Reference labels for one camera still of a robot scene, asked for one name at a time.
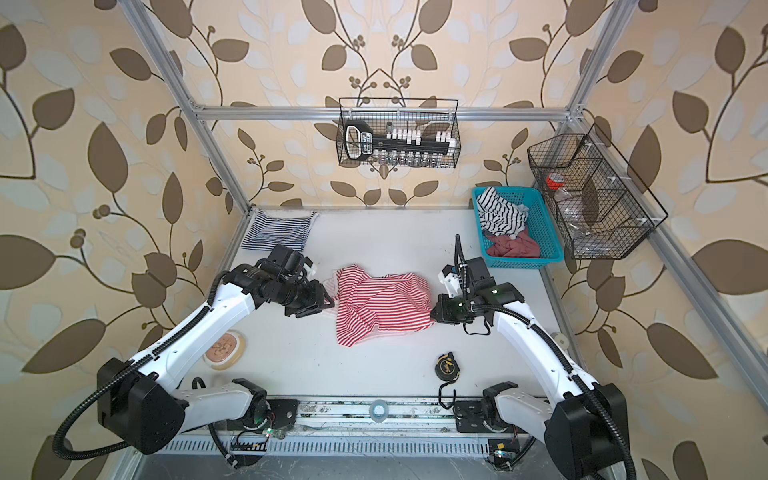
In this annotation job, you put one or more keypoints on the black white striped tank top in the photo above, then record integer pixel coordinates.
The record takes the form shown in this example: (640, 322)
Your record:
(498, 216)

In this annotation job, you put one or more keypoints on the maroon tank top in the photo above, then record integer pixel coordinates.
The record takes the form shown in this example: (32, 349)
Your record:
(506, 246)

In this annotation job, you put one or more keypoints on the teal plastic basket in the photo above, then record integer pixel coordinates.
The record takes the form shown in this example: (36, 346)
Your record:
(539, 224)

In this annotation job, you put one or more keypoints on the red white striped tank top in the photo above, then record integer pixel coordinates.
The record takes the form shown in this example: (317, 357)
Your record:
(368, 307)

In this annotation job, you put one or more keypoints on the red cap plastic bottle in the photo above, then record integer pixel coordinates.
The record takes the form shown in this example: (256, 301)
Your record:
(568, 204)

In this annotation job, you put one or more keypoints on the black wire basket wall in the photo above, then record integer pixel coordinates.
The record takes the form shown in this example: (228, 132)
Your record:
(399, 108)
(620, 209)

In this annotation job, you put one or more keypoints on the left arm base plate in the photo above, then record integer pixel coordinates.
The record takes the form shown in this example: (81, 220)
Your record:
(279, 414)

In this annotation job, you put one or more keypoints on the blue white striped tank top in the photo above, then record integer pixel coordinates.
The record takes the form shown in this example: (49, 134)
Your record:
(266, 232)

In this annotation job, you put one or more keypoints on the black wire basket right wall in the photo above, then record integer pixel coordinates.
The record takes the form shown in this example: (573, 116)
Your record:
(620, 209)

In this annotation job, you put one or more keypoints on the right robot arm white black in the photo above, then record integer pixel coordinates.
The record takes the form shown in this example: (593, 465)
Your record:
(582, 423)

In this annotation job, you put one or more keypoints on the small tape roll on rail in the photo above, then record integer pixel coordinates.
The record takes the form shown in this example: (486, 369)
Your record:
(379, 411)

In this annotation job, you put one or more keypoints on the black wire basket back wall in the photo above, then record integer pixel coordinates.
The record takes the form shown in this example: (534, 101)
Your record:
(399, 108)

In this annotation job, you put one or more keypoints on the black white tool rack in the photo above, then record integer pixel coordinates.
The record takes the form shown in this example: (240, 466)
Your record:
(368, 140)

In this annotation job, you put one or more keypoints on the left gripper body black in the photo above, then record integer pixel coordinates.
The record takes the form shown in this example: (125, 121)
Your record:
(299, 297)

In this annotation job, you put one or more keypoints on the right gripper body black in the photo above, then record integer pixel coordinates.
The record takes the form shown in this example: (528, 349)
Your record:
(455, 309)

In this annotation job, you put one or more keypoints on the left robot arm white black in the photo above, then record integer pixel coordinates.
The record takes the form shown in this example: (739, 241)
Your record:
(141, 400)

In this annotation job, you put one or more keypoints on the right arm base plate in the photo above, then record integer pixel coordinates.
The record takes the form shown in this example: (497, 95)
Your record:
(471, 417)

